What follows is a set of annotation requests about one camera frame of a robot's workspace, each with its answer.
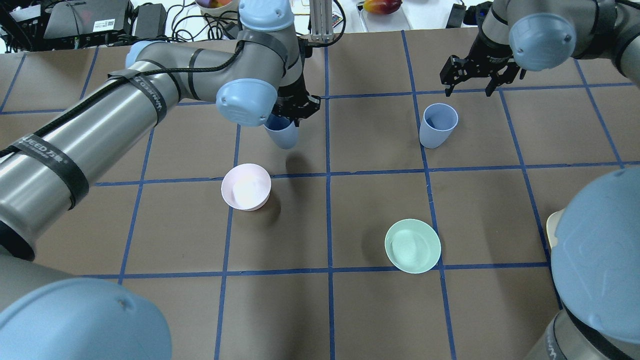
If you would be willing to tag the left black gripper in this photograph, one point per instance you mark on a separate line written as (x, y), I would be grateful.
(291, 93)

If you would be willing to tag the green bowl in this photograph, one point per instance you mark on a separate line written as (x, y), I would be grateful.
(412, 246)

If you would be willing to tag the blue cup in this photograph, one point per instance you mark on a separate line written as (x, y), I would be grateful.
(438, 122)
(282, 131)

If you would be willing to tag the pink bowl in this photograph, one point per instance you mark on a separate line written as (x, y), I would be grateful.
(246, 187)

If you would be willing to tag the clear tray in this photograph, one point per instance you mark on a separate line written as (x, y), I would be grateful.
(397, 21)

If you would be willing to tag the white toaster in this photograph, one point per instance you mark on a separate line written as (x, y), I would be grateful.
(552, 223)

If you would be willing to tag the beige bowl with blocks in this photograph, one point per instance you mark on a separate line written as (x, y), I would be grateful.
(217, 7)

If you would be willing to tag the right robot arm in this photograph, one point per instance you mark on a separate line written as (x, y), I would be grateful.
(567, 74)

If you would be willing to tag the remote control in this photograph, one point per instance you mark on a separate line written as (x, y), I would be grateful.
(337, 19)

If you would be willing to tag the mango fruit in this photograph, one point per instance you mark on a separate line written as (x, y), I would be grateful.
(381, 7)

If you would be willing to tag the black power adapter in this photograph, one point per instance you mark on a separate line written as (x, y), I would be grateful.
(456, 16)

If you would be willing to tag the aluminium frame post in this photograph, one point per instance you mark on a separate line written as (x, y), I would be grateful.
(321, 21)

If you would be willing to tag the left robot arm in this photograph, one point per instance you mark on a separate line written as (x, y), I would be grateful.
(47, 314)

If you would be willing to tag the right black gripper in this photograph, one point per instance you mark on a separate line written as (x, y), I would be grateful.
(486, 56)

